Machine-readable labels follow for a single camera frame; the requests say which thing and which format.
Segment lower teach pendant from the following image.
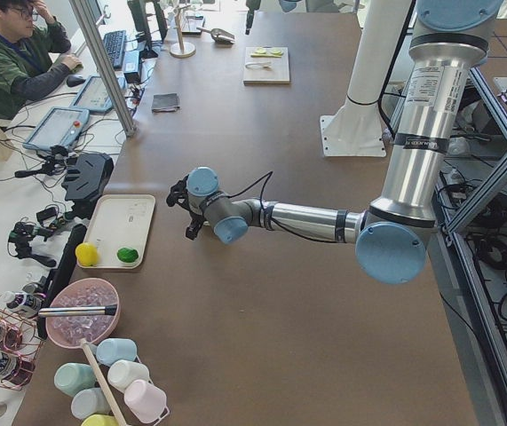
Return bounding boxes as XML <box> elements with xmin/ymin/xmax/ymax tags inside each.
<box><xmin>23</xmin><ymin>107</ymin><xmax>91</xmax><ymax>152</ymax></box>

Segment pastel cup rack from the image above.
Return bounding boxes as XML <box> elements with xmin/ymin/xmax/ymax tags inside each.
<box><xmin>53</xmin><ymin>338</ymin><xmax>170</xmax><ymax>425</ymax></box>

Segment wooden mug tree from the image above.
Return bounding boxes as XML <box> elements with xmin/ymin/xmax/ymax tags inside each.
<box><xmin>165</xmin><ymin>1</ymin><xmax>196</xmax><ymax>59</ymax></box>

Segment green lime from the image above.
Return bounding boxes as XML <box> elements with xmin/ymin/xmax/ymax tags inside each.
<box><xmin>116</xmin><ymin>247</ymin><xmax>139</xmax><ymax>264</ymax></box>

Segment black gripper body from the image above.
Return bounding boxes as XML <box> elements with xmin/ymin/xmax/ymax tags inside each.
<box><xmin>166</xmin><ymin>175</ymin><xmax>210</xmax><ymax>231</ymax></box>

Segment white spoon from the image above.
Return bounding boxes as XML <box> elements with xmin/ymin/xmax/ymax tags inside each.
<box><xmin>244</xmin><ymin>61</ymin><xmax>272</xmax><ymax>70</ymax></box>

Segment yellow lemon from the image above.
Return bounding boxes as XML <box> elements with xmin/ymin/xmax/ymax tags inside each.
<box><xmin>75</xmin><ymin>242</ymin><xmax>99</xmax><ymax>267</ymax></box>

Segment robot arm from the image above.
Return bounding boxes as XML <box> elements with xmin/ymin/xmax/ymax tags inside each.
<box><xmin>166</xmin><ymin>1</ymin><xmax>501</xmax><ymax>284</ymax></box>

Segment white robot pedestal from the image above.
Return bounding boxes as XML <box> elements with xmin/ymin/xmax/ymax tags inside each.
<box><xmin>321</xmin><ymin>0</ymin><xmax>414</xmax><ymax>157</ymax></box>

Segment black monitor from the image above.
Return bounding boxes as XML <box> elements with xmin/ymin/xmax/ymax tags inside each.
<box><xmin>127</xmin><ymin>0</ymin><xmax>168</xmax><ymax>59</ymax></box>

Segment black keyboard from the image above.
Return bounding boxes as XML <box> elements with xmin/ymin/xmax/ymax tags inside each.
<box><xmin>102</xmin><ymin>30</ymin><xmax>127</xmax><ymax>70</ymax></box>

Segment pink bowl with ice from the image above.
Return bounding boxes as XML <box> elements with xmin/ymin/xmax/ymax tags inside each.
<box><xmin>44</xmin><ymin>278</ymin><xmax>121</xmax><ymax>349</ymax></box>

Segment person in green jacket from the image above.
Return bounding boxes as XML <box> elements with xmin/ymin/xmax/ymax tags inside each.
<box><xmin>0</xmin><ymin>1</ymin><xmax>83</xmax><ymax>121</ymax></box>

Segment teach pendant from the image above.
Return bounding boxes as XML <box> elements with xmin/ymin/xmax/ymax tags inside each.
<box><xmin>70</xmin><ymin>75</ymin><xmax>113</xmax><ymax>114</ymax></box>
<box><xmin>23</xmin><ymin>107</ymin><xmax>91</xmax><ymax>152</ymax></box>

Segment upper teach pendant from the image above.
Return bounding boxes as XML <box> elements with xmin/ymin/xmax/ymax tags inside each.
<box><xmin>70</xmin><ymin>75</ymin><xmax>113</xmax><ymax>114</ymax></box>

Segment cream serving tray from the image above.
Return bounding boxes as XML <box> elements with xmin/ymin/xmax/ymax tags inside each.
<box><xmin>76</xmin><ymin>194</ymin><xmax>155</xmax><ymax>270</ymax></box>

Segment metal scoop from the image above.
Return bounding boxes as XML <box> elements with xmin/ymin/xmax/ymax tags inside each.
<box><xmin>198</xmin><ymin>27</ymin><xmax>235</xmax><ymax>44</ymax></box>

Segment metal ice tongs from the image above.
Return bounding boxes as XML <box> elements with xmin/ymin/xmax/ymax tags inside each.
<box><xmin>38</xmin><ymin>304</ymin><xmax>119</xmax><ymax>318</ymax></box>

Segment grey folded cloth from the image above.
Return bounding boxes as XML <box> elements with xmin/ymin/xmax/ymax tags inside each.
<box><xmin>151</xmin><ymin>93</ymin><xmax>180</xmax><ymax>113</ymax></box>

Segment copper wire bottle rack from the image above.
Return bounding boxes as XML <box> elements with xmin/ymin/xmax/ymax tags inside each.
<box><xmin>0</xmin><ymin>296</ymin><xmax>44</xmax><ymax>391</ymax></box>

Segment wooden cutting board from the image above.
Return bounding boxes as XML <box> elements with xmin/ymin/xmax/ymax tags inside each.
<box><xmin>242</xmin><ymin>46</ymin><xmax>290</xmax><ymax>85</ymax></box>

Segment aluminium frame post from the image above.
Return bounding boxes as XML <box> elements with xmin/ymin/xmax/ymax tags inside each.
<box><xmin>69</xmin><ymin>0</ymin><xmax>136</xmax><ymax>138</ymax></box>

